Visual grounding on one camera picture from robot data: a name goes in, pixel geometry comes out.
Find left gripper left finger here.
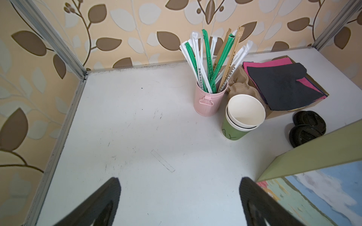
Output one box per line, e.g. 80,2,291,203
56,177,121,226

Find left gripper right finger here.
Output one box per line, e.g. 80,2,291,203
239,177,303,226

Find green white paper bag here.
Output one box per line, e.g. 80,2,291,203
257,121,362,226

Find black coffee lid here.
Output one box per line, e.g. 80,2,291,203
293,111,326,135
289,124,323,148

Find brown cardboard sheet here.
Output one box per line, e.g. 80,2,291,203
265,73,329,119

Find stack of coloured napkins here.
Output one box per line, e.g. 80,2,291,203
243,57,327,111

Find brown pulp cup carriers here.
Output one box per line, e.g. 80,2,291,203
227,66,267,109

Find cup of wrapped straws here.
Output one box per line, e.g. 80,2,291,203
180,26,253,117

